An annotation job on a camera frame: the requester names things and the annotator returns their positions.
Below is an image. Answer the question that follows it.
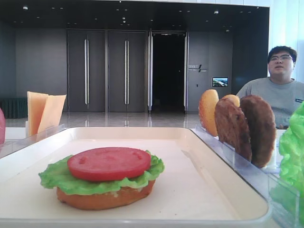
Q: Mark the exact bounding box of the pink tomato slice left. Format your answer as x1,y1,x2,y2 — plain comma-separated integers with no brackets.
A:
0,109,6,144

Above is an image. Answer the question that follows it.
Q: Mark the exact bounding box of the man in grey shirt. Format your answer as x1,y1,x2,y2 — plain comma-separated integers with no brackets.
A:
237,46,304,129

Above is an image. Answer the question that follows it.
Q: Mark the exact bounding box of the orange bun slice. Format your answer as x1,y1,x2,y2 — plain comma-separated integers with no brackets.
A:
223,94,240,107
199,89,219,137

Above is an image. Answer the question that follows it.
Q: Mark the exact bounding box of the red tomato slice on bun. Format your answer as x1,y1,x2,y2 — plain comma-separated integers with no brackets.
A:
67,147,151,182

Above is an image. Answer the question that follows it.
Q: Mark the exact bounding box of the clear acrylic right rack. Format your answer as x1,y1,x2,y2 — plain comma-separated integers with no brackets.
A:
192,124,304,228

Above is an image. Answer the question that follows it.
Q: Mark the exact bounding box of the brown meat patty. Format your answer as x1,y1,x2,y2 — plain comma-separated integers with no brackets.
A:
240,95,276,168
215,98,252,161

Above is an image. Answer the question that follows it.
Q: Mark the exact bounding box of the small wall screen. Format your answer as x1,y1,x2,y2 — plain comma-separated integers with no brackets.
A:
212,77,228,87

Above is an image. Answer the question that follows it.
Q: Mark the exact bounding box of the brown meat patty rear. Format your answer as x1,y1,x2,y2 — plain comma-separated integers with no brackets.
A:
240,95,276,168

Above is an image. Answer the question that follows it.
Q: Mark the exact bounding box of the dark double door left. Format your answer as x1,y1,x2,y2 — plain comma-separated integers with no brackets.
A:
67,30,105,112

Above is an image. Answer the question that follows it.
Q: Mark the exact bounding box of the yellow cheese slice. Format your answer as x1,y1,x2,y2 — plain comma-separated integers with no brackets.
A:
27,91,49,136
38,95,66,133

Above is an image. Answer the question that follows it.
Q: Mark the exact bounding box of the clear acrylic left rack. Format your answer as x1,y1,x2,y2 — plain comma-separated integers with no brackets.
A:
0,124,65,159

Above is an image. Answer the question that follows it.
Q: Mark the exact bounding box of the orange bun slice near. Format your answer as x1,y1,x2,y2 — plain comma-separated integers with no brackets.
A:
223,94,240,107

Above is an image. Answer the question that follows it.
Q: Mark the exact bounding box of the yellow cheese slice left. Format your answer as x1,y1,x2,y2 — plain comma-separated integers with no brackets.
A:
27,91,49,136

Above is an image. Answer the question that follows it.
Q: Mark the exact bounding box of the clear acrylic rack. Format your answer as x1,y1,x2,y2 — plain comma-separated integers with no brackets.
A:
192,124,304,228
0,124,65,159

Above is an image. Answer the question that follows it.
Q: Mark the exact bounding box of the cream plastic tray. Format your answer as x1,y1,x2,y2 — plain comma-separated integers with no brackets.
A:
0,127,272,228

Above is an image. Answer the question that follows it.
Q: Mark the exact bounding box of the yellow cheese slice right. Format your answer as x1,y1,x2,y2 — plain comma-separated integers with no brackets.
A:
38,95,66,133

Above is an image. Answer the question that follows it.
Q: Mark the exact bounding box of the orange bun slice far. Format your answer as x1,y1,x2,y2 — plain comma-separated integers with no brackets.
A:
199,89,219,137

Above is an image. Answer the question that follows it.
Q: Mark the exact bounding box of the brown meat patty front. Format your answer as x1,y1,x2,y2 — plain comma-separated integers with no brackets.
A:
215,98,252,161

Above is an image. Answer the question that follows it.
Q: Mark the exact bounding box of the dark double door middle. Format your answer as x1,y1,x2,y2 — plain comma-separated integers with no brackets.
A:
108,31,145,112

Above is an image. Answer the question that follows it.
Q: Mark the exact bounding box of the green lettuce leaf on bun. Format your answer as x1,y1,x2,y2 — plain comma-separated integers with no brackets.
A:
38,155,165,195

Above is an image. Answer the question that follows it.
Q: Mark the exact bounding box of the bottom bun slice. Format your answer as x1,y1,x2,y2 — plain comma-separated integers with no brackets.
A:
57,180,155,210

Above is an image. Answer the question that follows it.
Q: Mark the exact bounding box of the dark double door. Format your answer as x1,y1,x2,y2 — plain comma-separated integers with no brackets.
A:
67,30,105,112
108,31,145,112

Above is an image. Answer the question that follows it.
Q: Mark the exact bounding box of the green lettuce pile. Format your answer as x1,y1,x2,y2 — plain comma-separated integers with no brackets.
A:
270,104,304,225

